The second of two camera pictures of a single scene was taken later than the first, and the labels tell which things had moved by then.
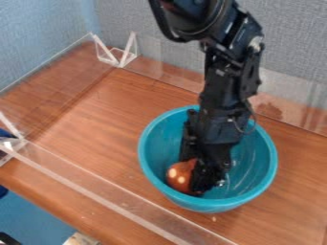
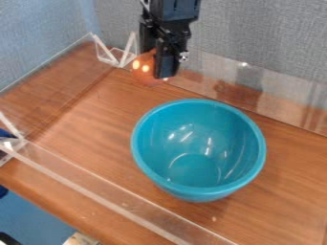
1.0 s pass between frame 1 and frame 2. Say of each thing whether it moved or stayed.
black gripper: moved
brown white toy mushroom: moved
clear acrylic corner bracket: stayed
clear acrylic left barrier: stayed
